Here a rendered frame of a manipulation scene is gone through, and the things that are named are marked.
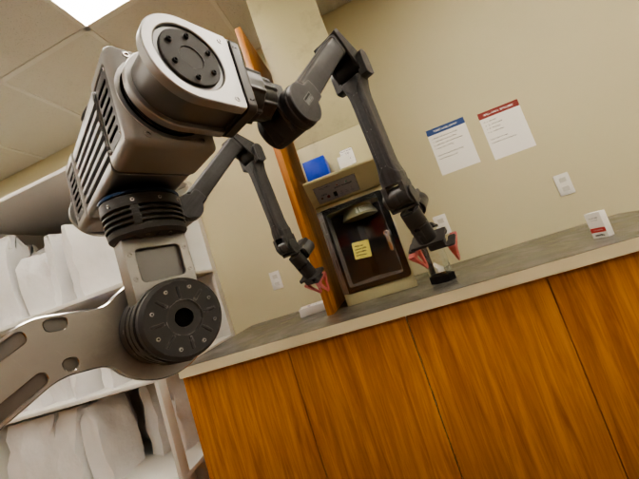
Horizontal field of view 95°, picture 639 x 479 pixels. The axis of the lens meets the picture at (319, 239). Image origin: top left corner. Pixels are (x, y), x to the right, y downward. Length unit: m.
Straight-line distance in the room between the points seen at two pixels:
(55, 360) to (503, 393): 1.15
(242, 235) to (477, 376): 1.48
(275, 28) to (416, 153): 0.98
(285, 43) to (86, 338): 1.48
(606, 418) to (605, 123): 1.42
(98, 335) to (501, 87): 2.02
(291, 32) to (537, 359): 1.68
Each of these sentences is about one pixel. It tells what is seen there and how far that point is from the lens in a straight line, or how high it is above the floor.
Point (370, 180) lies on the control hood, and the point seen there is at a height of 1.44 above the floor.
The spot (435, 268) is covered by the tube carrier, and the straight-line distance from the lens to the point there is 1.24.
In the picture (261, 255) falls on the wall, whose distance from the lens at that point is 1.92.
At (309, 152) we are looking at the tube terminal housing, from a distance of 1.44.
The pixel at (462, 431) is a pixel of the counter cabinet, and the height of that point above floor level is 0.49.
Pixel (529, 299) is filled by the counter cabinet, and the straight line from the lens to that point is 1.16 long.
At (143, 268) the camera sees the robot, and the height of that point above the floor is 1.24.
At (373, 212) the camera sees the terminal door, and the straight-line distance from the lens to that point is 1.32.
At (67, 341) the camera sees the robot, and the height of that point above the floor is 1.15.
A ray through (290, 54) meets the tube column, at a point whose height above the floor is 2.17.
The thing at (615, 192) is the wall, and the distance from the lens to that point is 2.11.
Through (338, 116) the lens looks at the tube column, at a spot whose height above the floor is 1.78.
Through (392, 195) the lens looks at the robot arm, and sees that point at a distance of 0.82.
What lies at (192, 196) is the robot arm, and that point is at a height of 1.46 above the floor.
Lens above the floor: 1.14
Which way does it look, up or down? 6 degrees up
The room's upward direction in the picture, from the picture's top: 18 degrees counter-clockwise
